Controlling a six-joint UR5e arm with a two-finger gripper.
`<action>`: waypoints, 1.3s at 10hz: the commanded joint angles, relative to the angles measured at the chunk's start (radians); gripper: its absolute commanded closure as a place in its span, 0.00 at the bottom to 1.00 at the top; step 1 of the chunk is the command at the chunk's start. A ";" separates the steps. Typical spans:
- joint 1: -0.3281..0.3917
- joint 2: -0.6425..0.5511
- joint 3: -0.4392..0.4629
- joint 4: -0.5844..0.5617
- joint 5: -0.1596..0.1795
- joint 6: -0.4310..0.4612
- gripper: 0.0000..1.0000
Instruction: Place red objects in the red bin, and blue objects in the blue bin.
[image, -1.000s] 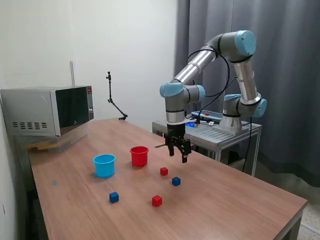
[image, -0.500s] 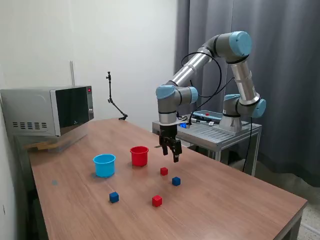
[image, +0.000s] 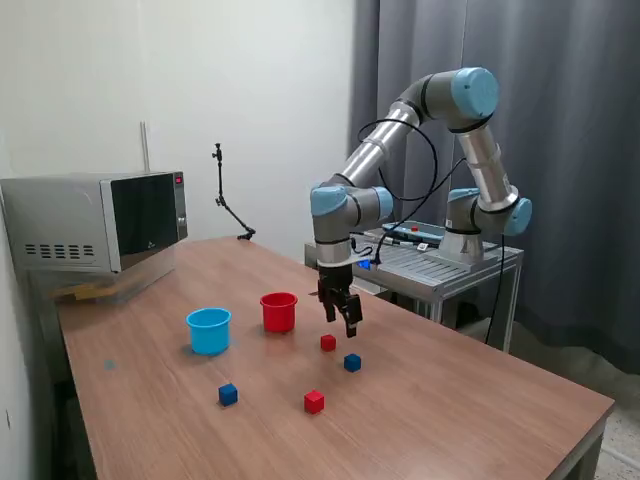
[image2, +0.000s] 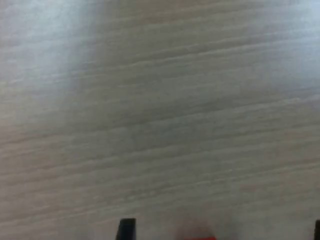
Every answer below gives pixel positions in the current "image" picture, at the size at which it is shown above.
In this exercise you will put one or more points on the black rod tool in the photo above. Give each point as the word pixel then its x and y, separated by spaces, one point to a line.
pixel 400 242

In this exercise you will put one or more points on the silver microwave oven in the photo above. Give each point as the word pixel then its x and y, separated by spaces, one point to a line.
pixel 65 220

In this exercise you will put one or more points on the blue plastic cup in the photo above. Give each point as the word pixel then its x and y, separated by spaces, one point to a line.
pixel 210 337

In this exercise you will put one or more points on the grey curtain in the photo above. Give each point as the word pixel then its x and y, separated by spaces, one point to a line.
pixel 550 150

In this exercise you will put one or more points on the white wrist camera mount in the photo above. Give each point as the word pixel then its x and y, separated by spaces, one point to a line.
pixel 362 261

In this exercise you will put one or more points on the white wall pipe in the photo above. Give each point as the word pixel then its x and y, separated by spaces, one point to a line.
pixel 145 145

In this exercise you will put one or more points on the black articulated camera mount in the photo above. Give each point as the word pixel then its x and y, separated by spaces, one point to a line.
pixel 221 190

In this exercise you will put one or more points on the wooden boards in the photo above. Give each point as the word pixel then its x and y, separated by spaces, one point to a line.
pixel 80 292

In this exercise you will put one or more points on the grey metal robot cart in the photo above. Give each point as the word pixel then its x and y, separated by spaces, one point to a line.
pixel 425 267

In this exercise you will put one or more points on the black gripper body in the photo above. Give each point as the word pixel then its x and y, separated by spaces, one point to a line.
pixel 335 279

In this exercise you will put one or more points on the blue teach pendant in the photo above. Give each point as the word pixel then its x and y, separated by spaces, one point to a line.
pixel 405 229

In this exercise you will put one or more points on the grey microwave stand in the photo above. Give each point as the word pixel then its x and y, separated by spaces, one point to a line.
pixel 145 285

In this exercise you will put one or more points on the red cube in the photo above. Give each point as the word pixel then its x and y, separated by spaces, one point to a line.
pixel 314 402
pixel 328 343

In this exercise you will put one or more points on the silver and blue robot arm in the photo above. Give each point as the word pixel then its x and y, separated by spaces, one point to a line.
pixel 370 145

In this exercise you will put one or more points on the red plastic cup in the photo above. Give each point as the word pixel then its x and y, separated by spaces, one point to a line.
pixel 278 315

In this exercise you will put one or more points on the blue cube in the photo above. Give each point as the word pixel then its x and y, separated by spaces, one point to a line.
pixel 228 395
pixel 352 363

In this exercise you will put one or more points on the blue tape piece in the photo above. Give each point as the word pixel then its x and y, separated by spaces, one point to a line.
pixel 110 365

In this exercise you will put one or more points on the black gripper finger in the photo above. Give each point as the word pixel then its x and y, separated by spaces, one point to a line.
pixel 330 306
pixel 352 312

